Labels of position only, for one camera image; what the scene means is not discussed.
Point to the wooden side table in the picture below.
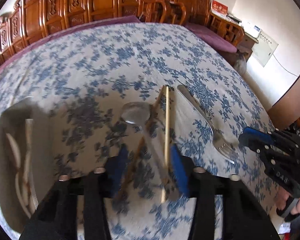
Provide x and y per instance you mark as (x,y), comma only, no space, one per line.
(246,45)

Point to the metal fork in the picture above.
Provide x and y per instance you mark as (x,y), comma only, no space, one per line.
(218,141)

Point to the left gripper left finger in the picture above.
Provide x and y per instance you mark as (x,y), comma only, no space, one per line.
(56,215)

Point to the carved wooden armchair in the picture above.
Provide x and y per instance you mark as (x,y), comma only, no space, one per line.
(198,12)

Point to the white wall electrical box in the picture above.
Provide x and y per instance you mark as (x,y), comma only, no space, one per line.
(264,48)

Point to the light bamboo chopstick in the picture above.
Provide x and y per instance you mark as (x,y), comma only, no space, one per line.
(167,130)

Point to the carved wooden sofa bench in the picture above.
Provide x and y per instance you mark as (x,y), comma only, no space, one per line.
(32,20)

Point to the metal spoon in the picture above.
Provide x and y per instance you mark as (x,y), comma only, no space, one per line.
(138,113)

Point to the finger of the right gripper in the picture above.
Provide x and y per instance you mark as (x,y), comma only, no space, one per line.
(254,139)

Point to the white plastic spoon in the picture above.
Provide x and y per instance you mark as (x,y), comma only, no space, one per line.
(18,181)

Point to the purple armchair cushion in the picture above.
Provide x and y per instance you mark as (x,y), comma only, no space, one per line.
(211,38)

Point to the white plastic fork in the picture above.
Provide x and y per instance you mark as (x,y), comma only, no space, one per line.
(27,195)

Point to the blue floral tablecloth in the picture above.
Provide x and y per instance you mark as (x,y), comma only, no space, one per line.
(83,79)

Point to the dark brown chopstick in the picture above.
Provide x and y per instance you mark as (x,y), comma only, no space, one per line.
(123,192)

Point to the purple sofa cushion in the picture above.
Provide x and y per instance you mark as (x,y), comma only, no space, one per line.
(99,23)

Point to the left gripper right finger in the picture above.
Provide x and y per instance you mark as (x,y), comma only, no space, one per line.
(242,215)

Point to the rectangular metal tray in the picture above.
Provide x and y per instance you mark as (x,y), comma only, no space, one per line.
(12,121)

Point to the red calendar card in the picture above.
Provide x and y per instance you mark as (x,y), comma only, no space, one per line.
(219,9)

